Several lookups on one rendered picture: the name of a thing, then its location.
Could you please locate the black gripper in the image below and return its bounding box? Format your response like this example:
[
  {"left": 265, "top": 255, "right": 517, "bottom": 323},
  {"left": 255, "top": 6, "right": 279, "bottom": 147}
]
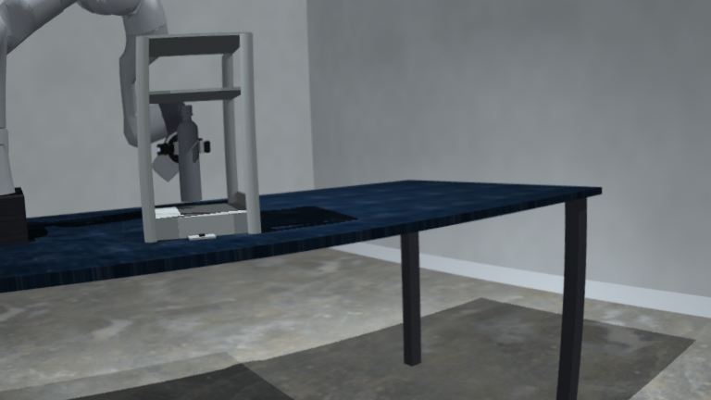
[{"left": 156, "top": 134, "right": 210, "bottom": 163}]

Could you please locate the grey bottle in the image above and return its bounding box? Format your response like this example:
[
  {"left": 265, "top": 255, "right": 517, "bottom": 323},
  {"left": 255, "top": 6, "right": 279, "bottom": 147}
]
[{"left": 177, "top": 106, "right": 202, "bottom": 202}]

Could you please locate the white open shelving unit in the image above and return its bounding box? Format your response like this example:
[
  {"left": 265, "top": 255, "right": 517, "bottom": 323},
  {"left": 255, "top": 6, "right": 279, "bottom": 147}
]
[{"left": 136, "top": 31, "right": 261, "bottom": 243}]

